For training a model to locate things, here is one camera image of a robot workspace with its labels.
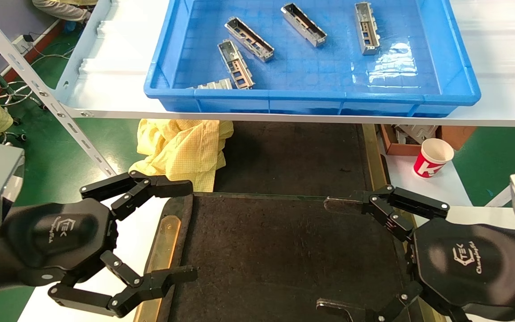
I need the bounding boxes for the yellow cloth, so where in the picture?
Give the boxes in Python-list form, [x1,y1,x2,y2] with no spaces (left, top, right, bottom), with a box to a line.
[129,119,234,193]

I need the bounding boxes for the white power strip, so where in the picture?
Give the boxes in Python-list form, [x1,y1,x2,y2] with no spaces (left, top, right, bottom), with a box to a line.
[12,35,34,55]

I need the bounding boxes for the white floor cable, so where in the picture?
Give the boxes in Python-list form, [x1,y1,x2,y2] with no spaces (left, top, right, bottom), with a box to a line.
[25,45,77,62]

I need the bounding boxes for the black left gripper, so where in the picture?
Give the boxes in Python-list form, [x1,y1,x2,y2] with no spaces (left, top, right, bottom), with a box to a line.
[3,170,198,318]

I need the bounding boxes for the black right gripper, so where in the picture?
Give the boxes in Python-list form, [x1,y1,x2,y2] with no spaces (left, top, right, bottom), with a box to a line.
[324,185,515,322]

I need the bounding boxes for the grey metal scrap pieces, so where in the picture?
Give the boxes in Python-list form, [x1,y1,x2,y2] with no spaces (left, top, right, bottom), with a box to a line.
[394,125,439,144]

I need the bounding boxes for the brown cardboard box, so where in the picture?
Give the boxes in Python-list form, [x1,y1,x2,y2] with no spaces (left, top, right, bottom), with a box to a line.
[378,124,478,156]

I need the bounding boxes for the white slotted shelf upright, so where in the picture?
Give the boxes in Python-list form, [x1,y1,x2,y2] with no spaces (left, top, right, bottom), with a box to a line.
[485,157,515,207]
[0,0,117,177]

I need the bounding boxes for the silver metal bracket part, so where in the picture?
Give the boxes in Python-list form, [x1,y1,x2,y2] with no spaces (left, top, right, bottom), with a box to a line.
[190,78,233,90]
[281,3,328,48]
[224,17,275,63]
[217,39,256,89]
[355,2,381,56]

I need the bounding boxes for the person in beige garment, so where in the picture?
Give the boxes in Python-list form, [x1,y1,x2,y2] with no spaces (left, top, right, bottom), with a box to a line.
[32,0,99,23]

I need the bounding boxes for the blue plastic bin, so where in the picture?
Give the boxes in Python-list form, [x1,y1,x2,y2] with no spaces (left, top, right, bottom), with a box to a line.
[144,0,481,118]

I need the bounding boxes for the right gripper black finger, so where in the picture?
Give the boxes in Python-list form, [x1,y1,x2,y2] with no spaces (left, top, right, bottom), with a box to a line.
[316,281,423,322]

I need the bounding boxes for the wheeled chair base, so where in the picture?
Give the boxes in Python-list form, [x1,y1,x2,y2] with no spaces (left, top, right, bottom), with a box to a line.
[0,114,28,144]

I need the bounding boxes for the red and white paper cup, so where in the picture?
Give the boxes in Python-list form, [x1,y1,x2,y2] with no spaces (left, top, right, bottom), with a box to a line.
[413,138,455,179]

